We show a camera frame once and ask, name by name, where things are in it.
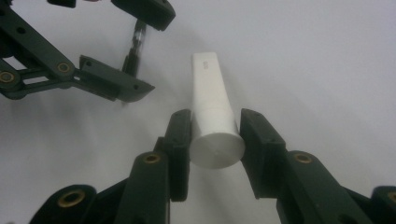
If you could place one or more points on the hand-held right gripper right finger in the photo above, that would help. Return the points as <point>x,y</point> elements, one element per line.
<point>295,186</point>

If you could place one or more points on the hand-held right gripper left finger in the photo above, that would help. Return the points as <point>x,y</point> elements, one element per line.
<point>146,186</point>

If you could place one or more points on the black pen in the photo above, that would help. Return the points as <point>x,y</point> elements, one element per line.
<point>134,53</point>

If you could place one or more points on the white tube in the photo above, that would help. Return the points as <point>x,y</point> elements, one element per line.
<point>211,124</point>

